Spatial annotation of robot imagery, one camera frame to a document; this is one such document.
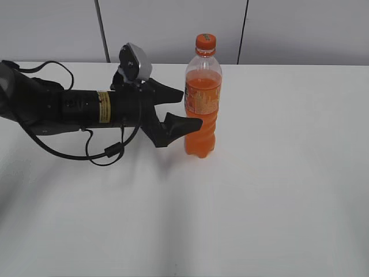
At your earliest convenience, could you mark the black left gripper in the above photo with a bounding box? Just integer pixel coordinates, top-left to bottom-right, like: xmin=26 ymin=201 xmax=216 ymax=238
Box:
xmin=110 ymin=80 xmax=203 ymax=148

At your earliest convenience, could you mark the orange soda plastic bottle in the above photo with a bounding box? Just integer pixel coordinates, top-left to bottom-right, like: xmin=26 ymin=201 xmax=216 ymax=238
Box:
xmin=184 ymin=47 xmax=223 ymax=158

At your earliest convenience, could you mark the orange bottle cap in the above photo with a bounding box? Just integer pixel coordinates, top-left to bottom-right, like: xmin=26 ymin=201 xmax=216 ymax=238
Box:
xmin=195 ymin=33 xmax=216 ymax=51

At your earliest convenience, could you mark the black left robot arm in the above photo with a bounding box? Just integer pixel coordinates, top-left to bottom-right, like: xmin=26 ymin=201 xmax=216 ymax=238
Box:
xmin=1 ymin=61 xmax=202 ymax=148

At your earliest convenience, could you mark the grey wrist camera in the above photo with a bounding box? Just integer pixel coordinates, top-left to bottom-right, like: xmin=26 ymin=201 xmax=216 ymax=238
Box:
xmin=110 ymin=43 xmax=152 ymax=91

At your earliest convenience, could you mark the black camera cable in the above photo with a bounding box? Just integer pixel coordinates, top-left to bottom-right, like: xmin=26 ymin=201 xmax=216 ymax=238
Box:
xmin=14 ymin=60 xmax=142 ymax=166

